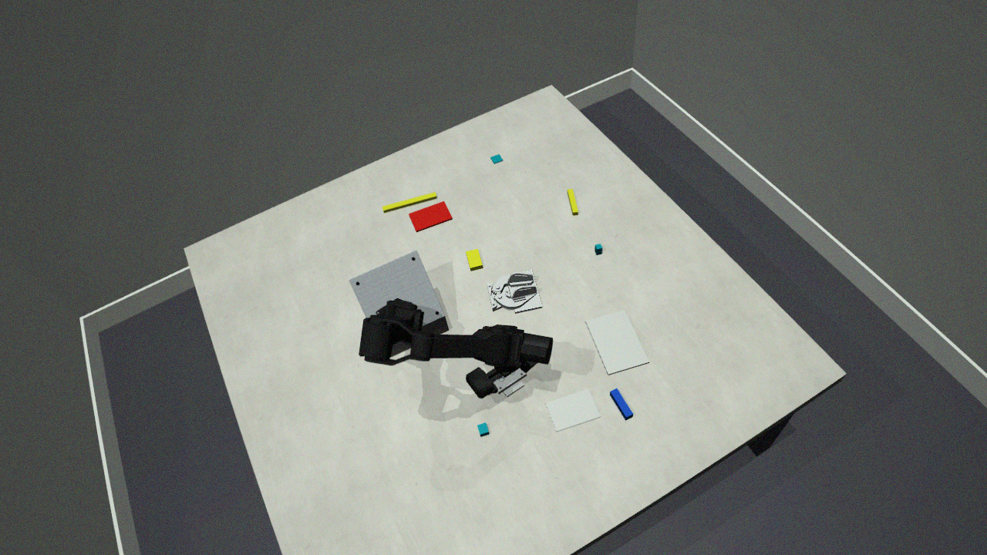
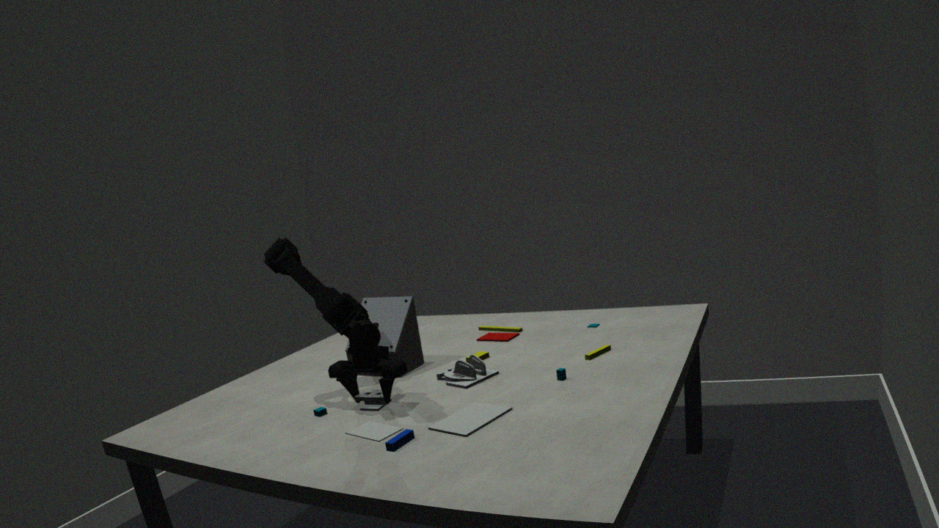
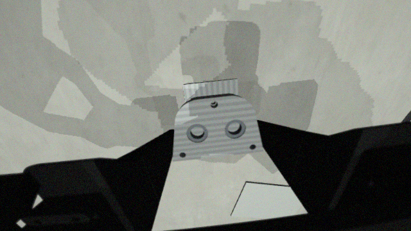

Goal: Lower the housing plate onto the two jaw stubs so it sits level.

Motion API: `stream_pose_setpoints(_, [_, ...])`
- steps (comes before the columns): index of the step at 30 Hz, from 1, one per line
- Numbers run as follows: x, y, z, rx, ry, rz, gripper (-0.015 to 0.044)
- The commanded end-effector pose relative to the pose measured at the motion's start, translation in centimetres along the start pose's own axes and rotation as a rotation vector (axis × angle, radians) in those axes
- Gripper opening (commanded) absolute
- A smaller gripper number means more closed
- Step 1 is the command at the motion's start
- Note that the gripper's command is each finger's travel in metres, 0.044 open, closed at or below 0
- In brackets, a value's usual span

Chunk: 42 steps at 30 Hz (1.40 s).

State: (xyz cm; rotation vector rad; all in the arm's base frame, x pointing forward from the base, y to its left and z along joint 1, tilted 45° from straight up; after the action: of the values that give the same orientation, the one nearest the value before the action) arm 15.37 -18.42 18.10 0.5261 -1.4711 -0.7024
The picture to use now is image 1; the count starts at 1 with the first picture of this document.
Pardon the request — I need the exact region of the yellow rectangular block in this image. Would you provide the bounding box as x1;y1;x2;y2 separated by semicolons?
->
466;249;483;271

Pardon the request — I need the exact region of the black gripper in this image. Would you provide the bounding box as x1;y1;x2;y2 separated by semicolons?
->
466;360;537;398

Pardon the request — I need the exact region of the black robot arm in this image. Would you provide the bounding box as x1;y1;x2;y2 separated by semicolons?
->
359;298;553;367

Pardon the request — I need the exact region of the red flat rectangular plate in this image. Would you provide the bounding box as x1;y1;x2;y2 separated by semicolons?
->
409;201;453;232

